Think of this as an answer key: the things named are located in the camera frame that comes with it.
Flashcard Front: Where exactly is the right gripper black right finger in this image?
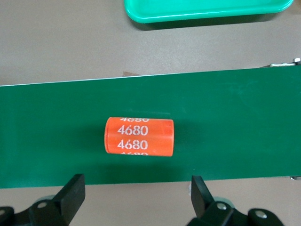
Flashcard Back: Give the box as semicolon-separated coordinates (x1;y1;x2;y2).
187;176;282;226

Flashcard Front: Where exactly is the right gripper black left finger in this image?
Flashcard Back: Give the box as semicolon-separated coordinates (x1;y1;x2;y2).
0;174;86;226

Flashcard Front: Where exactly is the orange 4680 cylinder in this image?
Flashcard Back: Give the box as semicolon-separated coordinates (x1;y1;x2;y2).
103;116;174;157

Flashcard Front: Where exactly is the green conveyor belt unit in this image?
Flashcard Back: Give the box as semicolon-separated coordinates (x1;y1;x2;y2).
0;57;301;189

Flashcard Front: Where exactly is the green plastic tray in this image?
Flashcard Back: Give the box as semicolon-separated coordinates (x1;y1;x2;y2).
124;0;294;24

